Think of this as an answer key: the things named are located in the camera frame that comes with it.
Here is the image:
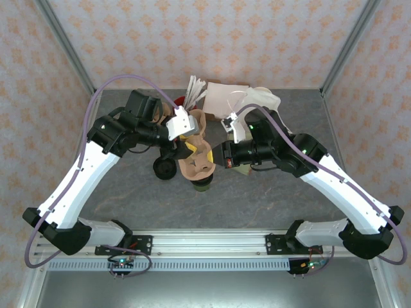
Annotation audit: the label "brown pulp cup carrier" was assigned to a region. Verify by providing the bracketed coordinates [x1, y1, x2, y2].
[178, 108, 216, 182]

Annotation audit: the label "green paper coffee cup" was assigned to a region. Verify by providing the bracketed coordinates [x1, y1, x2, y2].
[189, 178, 214, 193]

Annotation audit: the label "white green paper bag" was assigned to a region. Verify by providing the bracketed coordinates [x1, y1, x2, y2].
[221, 86, 292, 176]

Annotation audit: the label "white wrapped straw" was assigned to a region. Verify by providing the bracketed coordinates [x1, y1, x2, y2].
[185, 75, 197, 108]
[188, 78, 203, 108]
[192, 90, 209, 105]
[189, 80, 206, 107]

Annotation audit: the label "right circuit board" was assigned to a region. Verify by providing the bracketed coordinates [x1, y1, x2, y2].
[288, 256, 328, 275]

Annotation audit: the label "circuit board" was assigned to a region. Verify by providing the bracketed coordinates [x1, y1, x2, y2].
[107, 258, 134, 273]
[288, 256, 328, 275]

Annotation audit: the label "left circuit board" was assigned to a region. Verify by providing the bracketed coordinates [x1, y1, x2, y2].
[107, 258, 134, 273]

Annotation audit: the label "grey metal shelf panel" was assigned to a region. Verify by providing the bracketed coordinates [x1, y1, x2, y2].
[35, 271, 383, 308]

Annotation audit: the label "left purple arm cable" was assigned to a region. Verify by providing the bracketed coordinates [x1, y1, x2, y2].
[24, 74, 186, 279]

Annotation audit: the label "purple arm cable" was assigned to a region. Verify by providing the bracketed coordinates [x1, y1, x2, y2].
[236, 105, 406, 277]
[24, 74, 186, 279]

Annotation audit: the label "aluminium mounting rail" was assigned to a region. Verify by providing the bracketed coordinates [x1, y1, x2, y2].
[33, 229, 385, 257]

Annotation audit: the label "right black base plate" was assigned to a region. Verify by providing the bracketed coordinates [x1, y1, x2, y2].
[265, 234, 322, 256]

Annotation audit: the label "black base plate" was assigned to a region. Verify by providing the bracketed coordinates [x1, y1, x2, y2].
[95, 235, 153, 256]
[265, 234, 322, 256]

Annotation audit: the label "aluminium frame post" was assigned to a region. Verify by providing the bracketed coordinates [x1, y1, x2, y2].
[34, 0, 99, 97]
[320, 0, 385, 97]

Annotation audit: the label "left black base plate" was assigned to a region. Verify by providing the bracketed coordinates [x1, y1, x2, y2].
[95, 235, 153, 256]

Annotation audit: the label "grey slotted cable tray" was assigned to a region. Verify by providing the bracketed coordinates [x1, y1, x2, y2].
[47, 259, 292, 273]

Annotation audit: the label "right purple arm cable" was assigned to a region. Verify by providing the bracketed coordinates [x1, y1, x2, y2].
[236, 105, 406, 277]

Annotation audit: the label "aluminium frame leg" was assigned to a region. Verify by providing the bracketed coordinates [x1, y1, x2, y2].
[367, 256, 398, 308]
[17, 256, 49, 308]

